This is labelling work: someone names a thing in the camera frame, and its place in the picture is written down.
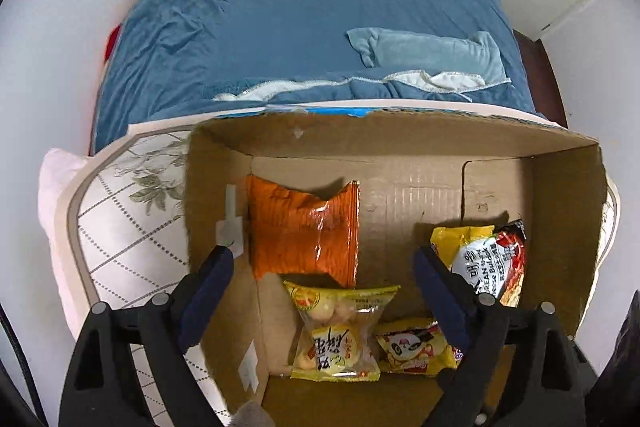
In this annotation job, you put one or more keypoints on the floral quilted mat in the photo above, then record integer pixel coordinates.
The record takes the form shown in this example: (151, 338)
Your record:
(135, 227)

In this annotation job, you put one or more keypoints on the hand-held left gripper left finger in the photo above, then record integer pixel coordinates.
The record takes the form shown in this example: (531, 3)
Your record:
(209, 294)

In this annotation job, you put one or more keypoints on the light blue plush blanket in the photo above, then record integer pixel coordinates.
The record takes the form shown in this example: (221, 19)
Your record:
(430, 52)

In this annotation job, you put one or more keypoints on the pink padded cushion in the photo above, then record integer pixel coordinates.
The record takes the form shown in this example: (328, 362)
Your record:
(57, 197)

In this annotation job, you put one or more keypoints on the grey fuzzy object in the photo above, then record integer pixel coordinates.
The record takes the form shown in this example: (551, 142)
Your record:
(252, 416)

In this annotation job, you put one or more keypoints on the yellow panda snack packet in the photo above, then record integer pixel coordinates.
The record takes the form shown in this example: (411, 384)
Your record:
(410, 347)

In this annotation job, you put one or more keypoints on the orange snack packet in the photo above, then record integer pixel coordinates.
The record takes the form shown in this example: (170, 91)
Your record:
(295, 232)

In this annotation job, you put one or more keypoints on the dark cloth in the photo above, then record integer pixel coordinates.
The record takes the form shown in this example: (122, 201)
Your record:
(622, 357)

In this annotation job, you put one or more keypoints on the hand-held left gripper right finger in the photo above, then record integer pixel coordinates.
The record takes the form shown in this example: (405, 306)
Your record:
(442, 299)

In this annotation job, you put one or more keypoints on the yellow packet of round snacks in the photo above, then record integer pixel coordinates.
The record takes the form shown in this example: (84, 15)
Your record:
(335, 342)

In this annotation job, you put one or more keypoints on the black red noodle packet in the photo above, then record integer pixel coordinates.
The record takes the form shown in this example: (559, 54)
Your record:
(495, 267)

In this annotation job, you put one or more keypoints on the blue bedsheet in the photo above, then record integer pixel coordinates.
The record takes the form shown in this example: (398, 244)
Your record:
(280, 17)

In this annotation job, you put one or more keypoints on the red cloth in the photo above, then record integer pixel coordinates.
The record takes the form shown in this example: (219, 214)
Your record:
(114, 41)

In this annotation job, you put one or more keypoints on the printed cardboard box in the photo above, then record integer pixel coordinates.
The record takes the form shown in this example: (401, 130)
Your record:
(400, 197)

